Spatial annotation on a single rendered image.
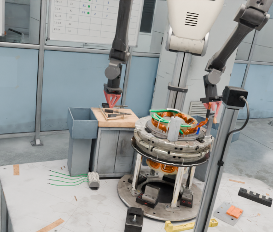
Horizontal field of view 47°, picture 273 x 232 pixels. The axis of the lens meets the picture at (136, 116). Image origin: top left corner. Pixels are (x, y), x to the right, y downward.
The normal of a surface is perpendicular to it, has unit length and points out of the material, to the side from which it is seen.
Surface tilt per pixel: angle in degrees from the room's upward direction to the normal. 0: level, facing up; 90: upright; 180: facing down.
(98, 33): 90
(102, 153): 90
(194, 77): 90
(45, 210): 0
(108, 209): 0
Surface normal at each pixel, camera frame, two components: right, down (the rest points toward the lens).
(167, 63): -0.86, 0.04
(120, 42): -0.22, 0.68
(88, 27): 0.48, 0.35
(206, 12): -0.14, 0.30
